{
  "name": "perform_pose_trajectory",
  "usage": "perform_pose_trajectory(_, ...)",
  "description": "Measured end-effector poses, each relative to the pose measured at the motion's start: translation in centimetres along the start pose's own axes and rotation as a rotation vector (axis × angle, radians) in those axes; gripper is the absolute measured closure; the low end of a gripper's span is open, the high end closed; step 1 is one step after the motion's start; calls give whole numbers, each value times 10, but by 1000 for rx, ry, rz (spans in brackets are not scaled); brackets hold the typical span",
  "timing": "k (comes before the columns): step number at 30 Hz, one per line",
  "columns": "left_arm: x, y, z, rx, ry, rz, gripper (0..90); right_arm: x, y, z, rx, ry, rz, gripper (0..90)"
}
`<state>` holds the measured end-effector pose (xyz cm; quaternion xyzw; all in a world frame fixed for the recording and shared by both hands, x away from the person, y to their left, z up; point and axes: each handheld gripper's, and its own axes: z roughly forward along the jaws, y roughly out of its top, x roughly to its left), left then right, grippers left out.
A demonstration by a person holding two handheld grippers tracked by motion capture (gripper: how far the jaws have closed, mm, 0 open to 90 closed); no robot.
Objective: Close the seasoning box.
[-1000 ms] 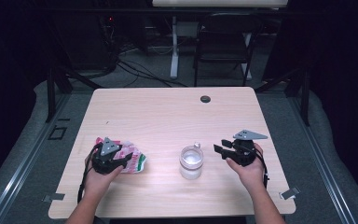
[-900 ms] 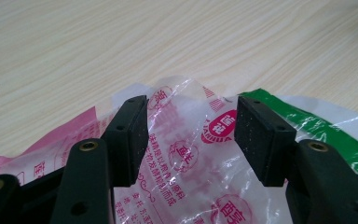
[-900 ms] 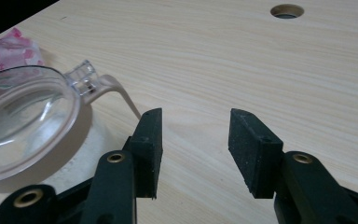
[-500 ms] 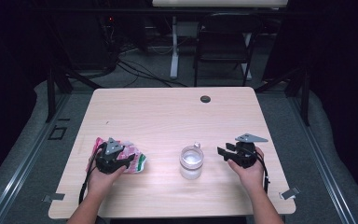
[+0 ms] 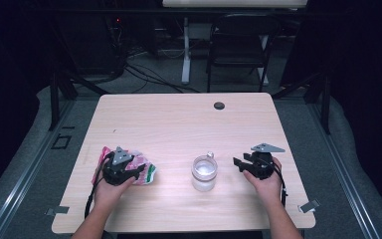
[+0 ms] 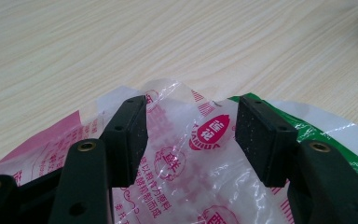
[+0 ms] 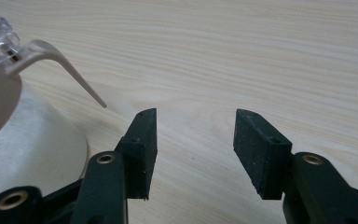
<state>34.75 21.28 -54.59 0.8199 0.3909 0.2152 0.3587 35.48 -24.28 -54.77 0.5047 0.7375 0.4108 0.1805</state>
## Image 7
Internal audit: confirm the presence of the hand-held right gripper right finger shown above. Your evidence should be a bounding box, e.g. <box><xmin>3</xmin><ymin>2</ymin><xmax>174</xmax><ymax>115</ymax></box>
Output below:
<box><xmin>232</xmin><ymin>108</ymin><xmax>358</xmax><ymax>224</ymax></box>

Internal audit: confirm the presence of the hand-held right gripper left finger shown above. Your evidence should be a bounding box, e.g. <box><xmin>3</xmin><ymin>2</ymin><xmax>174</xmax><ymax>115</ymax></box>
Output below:
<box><xmin>69</xmin><ymin>107</ymin><xmax>158</xmax><ymax>224</ymax></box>

